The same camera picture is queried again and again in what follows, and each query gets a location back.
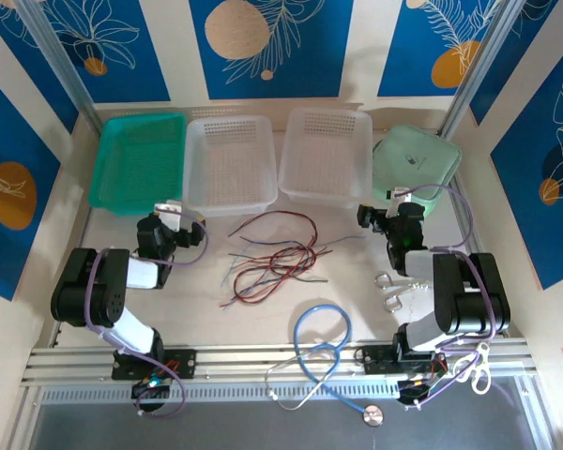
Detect bundle of red black wires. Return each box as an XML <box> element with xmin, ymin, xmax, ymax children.
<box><xmin>221</xmin><ymin>235</ymin><xmax>368</xmax><ymax>287</ymax></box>

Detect white plastic basket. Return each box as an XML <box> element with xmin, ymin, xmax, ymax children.
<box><xmin>182</xmin><ymin>115</ymin><xmax>279</xmax><ymax>218</ymax></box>
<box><xmin>277</xmin><ymin>107</ymin><xmax>374</xmax><ymax>207</ymax></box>

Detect pale green lidded container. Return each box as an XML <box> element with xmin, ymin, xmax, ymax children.
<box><xmin>371</xmin><ymin>125</ymin><xmax>464</xmax><ymax>218</ymax></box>

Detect green plastic basket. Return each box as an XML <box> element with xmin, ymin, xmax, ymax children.
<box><xmin>87</xmin><ymin>112</ymin><xmax>188</xmax><ymax>217</ymax></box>

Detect blue stethoscope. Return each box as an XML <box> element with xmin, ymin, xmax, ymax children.
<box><xmin>265</xmin><ymin>303</ymin><xmax>386</xmax><ymax>428</ymax></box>

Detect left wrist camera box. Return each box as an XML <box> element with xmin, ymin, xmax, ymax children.
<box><xmin>153</xmin><ymin>200</ymin><xmax>186</xmax><ymax>231</ymax></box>

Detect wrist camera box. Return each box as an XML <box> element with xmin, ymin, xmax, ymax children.
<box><xmin>386</xmin><ymin>185</ymin><xmax>417</xmax><ymax>208</ymax></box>
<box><xmin>153</xmin><ymin>200</ymin><xmax>186</xmax><ymax>231</ymax></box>

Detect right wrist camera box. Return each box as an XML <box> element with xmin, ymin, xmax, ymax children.
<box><xmin>386</xmin><ymin>185</ymin><xmax>417</xmax><ymax>208</ymax></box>

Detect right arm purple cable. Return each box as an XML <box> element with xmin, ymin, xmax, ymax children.
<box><xmin>393</xmin><ymin>184</ymin><xmax>504</xmax><ymax>412</ymax></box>

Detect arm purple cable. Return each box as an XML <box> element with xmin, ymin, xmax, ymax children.
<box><xmin>393</xmin><ymin>184</ymin><xmax>504</xmax><ymax>412</ymax></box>
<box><xmin>84</xmin><ymin>213</ymin><xmax>211</xmax><ymax>418</ymax></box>

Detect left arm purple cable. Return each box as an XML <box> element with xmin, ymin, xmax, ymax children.
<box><xmin>84</xmin><ymin>213</ymin><xmax>211</xmax><ymax>418</ymax></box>

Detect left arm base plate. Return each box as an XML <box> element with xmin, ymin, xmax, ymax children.
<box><xmin>111</xmin><ymin>349</ymin><xmax>199</xmax><ymax>381</ymax></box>

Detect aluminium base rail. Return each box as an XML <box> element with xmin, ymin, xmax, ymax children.
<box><xmin>21</xmin><ymin>344</ymin><xmax>540</xmax><ymax>390</ymax></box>

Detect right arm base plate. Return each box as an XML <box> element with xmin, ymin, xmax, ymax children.
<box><xmin>361</xmin><ymin>345</ymin><xmax>445</xmax><ymax>376</ymax></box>

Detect white handled scissors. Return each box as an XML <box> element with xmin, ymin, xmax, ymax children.
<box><xmin>449</xmin><ymin>341</ymin><xmax>493</xmax><ymax>395</ymax></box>

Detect grey slotted cable duct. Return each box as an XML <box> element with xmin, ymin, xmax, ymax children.
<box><xmin>39</xmin><ymin>382</ymin><xmax>403</xmax><ymax>407</ymax></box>

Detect aluminium frame post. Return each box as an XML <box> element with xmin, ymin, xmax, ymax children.
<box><xmin>438</xmin><ymin>0</ymin><xmax>522</xmax><ymax>140</ymax></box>
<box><xmin>13</xmin><ymin>0</ymin><xmax>99</xmax><ymax>137</ymax></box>

